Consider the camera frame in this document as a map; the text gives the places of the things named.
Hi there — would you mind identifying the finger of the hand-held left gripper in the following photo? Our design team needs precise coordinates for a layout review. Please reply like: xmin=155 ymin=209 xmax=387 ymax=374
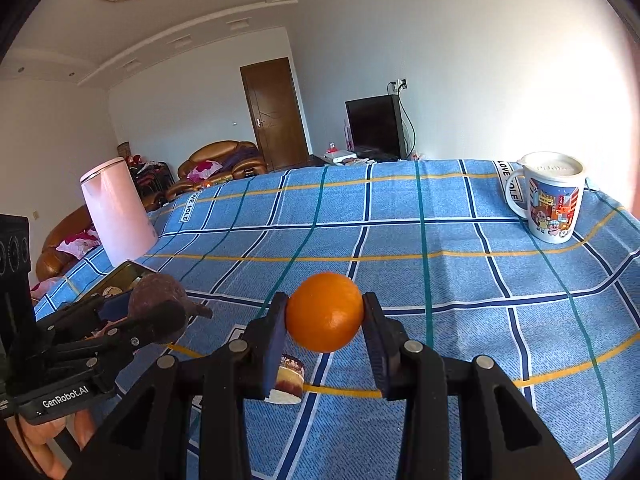
xmin=49 ymin=300 xmax=190 ymax=361
xmin=37 ymin=292 xmax=132 ymax=341

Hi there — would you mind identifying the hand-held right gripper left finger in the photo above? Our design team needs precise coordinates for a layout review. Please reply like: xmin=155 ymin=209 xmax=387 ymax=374
xmin=65 ymin=291 xmax=290 ymax=480

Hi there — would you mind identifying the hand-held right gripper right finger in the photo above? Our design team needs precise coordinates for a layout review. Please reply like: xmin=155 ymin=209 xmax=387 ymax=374
xmin=362 ymin=291 xmax=581 ymax=480

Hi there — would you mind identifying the purple passion fruit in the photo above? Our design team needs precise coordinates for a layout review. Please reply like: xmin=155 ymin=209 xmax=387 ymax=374
xmin=127 ymin=272 xmax=213 ymax=323

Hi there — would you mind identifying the pink tin box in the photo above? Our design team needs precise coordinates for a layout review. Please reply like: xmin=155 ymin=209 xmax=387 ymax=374
xmin=75 ymin=259 xmax=157 ymax=311

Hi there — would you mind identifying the large orange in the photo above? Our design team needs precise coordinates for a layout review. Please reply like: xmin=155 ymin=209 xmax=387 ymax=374
xmin=285 ymin=271 xmax=364 ymax=353

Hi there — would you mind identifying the person's left hand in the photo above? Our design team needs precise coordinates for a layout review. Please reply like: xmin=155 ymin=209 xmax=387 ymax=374
xmin=12 ymin=406 xmax=99 ymax=480

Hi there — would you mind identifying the layered chocolate cake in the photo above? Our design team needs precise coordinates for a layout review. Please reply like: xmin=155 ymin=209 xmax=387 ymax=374
xmin=264 ymin=353 xmax=306 ymax=406

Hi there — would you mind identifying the white floral cushion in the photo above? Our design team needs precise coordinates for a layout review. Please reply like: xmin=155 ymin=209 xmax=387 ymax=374
xmin=30 ymin=277 xmax=66 ymax=306
xmin=187 ymin=160 xmax=221 ymax=181
xmin=56 ymin=230 xmax=101 ymax=259

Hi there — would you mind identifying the brown leather sofa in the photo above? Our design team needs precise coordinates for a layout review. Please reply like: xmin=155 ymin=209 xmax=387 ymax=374
xmin=35 ymin=203 xmax=108 ymax=281

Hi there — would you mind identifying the pink electric kettle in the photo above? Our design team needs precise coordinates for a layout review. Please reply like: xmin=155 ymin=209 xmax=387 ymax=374
xmin=80 ymin=157 xmax=159 ymax=267

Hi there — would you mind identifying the blue plaid tablecloth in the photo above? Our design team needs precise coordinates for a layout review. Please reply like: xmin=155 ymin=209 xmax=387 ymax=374
xmin=32 ymin=158 xmax=640 ymax=480

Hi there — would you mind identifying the dark metal rack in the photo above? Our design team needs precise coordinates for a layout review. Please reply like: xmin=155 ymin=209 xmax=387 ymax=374
xmin=131 ymin=157 xmax=176 ymax=196

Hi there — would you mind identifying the brown leather armchair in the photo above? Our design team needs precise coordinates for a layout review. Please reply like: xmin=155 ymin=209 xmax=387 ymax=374
xmin=167 ymin=140 xmax=266 ymax=201

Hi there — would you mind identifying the purple blanket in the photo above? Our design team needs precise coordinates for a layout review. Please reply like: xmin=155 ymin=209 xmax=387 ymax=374
xmin=220 ymin=142 xmax=261 ymax=168

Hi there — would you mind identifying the white cartoon print mug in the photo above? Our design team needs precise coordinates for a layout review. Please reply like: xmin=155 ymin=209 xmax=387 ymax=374
xmin=502 ymin=151 xmax=587 ymax=244

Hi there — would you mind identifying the brown wooden door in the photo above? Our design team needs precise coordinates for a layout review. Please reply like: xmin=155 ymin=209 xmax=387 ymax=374
xmin=239 ymin=57 xmax=310 ymax=171

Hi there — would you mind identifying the black television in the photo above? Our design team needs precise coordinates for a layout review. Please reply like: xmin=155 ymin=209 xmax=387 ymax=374
xmin=345 ymin=94 xmax=407 ymax=161

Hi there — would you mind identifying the black power cable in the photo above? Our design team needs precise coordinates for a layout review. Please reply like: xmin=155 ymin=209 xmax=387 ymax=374
xmin=397 ymin=87 xmax=421 ymax=158

